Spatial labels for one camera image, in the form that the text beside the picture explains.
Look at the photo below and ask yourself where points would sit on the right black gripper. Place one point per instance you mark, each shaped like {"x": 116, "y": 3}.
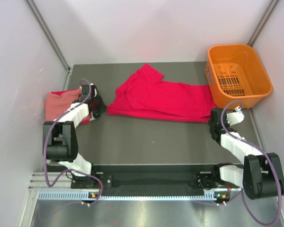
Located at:
{"x": 210, "y": 123}

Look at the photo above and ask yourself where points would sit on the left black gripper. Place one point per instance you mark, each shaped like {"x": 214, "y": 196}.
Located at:
{"x": 103, "y": 108}

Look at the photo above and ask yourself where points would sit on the crimson red t shirt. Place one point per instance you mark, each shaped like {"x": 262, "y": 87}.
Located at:
{"x": 145, "y": 94}

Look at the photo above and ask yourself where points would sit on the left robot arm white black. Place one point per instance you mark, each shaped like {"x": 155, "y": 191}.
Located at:
{"x": 60, "y": 143}

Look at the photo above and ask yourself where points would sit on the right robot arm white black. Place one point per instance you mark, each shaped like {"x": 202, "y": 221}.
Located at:
{"x": 261, "y": 175}

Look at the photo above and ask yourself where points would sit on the salmon pink folded t shirt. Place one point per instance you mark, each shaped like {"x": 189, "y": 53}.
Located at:
{"x": 59, "y": 104}

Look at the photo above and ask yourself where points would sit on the orange plastic basket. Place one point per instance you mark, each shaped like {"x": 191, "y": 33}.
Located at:
{"x": 235, "y": 72}

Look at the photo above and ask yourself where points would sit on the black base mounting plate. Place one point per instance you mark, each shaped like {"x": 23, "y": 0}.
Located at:
{"x": 158, "y": 190}

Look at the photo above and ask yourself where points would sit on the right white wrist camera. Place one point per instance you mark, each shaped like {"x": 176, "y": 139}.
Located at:
{"x": 234, "y": 117}

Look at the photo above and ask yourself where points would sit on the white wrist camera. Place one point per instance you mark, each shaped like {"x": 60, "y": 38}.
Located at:
{"x": 91, "y": 88}
{"x": 234, "y": 117}

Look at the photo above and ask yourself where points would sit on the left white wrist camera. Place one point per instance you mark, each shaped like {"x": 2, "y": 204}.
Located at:
{"x": 91, "y": 88}

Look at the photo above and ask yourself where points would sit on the aluminium frame rail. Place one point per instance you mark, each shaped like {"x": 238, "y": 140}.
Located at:
{"x": 115, "y": 180}

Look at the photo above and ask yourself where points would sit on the grey slotted cable duct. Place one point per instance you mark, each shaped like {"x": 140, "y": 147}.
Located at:
{"x": 91, "y": 196}

